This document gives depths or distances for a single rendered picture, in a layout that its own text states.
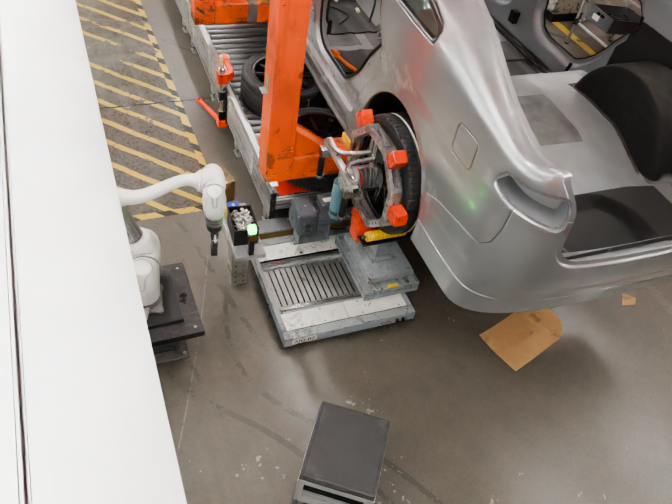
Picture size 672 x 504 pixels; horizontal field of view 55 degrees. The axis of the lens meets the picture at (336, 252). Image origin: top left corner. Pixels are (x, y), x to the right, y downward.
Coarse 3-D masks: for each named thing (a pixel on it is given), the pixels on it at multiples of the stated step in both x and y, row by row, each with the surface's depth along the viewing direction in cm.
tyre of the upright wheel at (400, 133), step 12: (384, 120) 336; (396, 120) 332; (408, 120) 333; (396, 132) 326; (408, 132) 326; (396, 144) 328; (408, 144) 322; (360, 156) 372; (408, 156) 321; (408, 168) 321; (420, 168) 322; (408, 180) 322; (420, 180) 323; (408, 192) 324; (420, 192) 325; (408, 204) 327; (408, 216) 331; (384, 228) 358; (396, 228) 344; (408, 228) 344
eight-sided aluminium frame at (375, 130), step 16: (368, 128) 336; (352, 144) 359; (384, 144) 325; (352, 160) 367; (384, 160) 325; (400, 192) 325; (368, 208) 365; (384, 208) 334; (368, 224) 357; (384, 224) 338
